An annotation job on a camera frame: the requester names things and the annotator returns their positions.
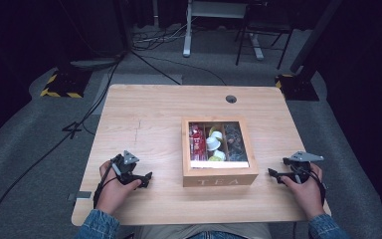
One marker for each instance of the bundle of red sachets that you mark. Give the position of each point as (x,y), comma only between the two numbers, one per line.
(197,144)

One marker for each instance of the black chair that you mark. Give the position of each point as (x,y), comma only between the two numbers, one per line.
(265,20)

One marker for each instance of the white capsule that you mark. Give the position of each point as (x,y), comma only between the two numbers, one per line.
(217,135)
(213,143)
(220,154)

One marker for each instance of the wooden tea box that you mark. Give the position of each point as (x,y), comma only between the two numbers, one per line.
(219,177)

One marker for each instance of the pile of dark tea pods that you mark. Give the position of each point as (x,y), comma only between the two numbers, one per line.
(236,142)

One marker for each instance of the grey tape strip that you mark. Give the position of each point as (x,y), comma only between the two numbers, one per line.
(81,195)

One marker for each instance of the person's beige trousers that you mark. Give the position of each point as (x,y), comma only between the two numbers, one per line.
(185,231)

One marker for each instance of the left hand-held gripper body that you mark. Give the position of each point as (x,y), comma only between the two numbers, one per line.
(126,170)

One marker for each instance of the black yellow-striped stand base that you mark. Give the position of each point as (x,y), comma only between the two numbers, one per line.
(64,83)
(298,88)

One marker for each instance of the person's right hand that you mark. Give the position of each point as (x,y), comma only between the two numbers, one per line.
(310,195)

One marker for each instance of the dark slanted stand pole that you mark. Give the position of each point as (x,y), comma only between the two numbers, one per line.
(315,33)

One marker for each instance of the white desk frame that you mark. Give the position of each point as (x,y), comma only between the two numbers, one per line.
(187,40)

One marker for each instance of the person's left hand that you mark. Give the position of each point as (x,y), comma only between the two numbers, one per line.
(112,192)

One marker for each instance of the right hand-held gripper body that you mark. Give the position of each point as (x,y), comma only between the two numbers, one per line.
(301,169)

